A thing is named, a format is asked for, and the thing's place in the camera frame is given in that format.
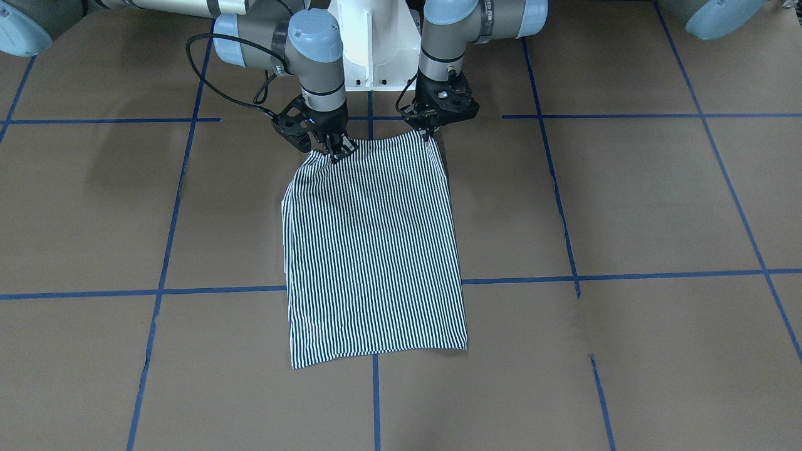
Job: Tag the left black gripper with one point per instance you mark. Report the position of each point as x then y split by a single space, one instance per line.
428 127

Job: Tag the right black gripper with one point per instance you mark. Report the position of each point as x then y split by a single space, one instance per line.
330 122

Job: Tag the blue white striped polo shirt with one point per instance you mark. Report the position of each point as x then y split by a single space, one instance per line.
370 254

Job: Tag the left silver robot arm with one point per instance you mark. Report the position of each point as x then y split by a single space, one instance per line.
442 92

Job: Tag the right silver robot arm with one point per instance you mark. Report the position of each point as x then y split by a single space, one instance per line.
298 48

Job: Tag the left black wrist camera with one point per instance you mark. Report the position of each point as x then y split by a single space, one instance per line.
448 97

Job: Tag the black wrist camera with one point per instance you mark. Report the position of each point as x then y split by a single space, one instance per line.
294 123
448 97

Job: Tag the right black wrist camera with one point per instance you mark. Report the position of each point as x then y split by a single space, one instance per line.
294 123

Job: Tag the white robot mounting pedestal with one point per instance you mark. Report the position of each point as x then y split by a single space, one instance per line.
381 44

